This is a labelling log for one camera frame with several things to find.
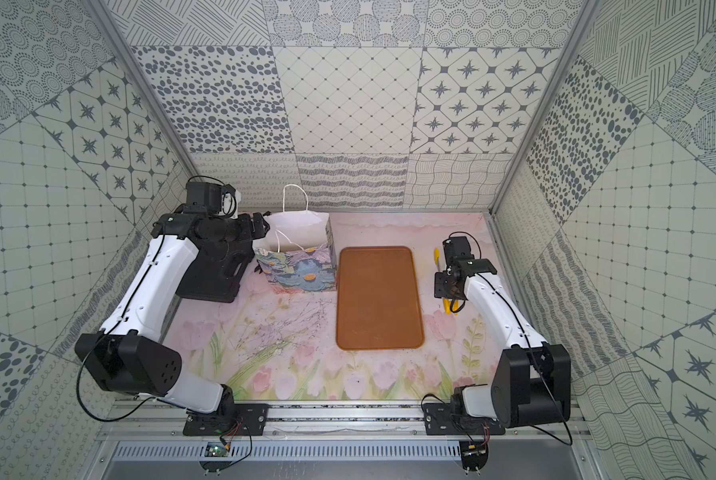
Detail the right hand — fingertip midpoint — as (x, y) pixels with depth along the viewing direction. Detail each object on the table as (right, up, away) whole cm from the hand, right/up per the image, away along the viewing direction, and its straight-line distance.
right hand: (451, 293), depth 85 cm
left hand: (-53, +19, -6) cm, 56 cm away
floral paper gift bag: (-42, +13, -9) cm, 45 cm away
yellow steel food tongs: (-3, -1, -7) cm, 8 cm away
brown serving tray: (-21, -5, +8) cm, 23 cm away
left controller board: (-62, -36, -13) cm, 73 cm away
